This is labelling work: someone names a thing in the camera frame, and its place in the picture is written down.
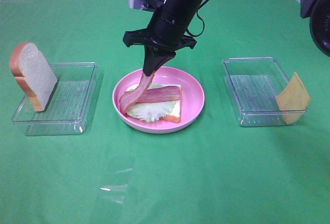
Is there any curved bacon strip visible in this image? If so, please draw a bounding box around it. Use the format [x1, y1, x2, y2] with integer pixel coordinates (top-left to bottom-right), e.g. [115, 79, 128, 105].
[119, 71, 155, 114]

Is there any yellow cheese slice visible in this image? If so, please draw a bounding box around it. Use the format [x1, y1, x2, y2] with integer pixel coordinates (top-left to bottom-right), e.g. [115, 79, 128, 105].
[275, 72, 310, 124]

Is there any clear bread tray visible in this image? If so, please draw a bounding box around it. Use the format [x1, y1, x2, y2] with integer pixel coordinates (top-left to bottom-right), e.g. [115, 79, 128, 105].
[12, 62, 98, 136]

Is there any clear tape patch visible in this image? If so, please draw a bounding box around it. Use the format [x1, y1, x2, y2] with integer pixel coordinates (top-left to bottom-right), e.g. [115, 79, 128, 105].
[100, 155, 135, 204]

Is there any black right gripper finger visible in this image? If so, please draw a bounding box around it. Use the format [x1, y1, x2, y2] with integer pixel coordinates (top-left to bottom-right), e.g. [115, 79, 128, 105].
[142, 45, 161, 77]
[151, 51, 176, 73]

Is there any white toast slice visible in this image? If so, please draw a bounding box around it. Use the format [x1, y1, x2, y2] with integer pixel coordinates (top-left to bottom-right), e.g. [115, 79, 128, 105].
[122, 82, 184, 124]

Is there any pink plate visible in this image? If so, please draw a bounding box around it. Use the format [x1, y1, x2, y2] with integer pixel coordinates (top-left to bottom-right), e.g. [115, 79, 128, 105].
[112, 66, 205, 134]

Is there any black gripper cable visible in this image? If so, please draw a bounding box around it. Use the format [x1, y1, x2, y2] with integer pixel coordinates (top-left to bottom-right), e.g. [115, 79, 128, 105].
[186, 0, 217, 38]

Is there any clear ingredients tray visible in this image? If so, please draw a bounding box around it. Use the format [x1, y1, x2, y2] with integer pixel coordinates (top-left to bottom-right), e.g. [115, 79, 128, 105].
[222, 57, 296, 127]

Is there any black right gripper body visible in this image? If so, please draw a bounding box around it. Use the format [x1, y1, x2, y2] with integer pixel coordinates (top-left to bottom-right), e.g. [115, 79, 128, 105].
[123, 7, 197, 51]

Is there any green lettuce leaf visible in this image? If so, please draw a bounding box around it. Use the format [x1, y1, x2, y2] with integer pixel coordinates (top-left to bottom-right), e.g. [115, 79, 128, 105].
[125, 82, 177, 123]

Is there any upright toast slice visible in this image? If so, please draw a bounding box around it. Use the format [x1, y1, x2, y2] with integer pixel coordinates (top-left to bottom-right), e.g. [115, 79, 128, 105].
[10, 42, 57, 112]

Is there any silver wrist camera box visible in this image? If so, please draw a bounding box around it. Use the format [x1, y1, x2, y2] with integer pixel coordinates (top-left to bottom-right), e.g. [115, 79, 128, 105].
[128, 0, 164, 12]

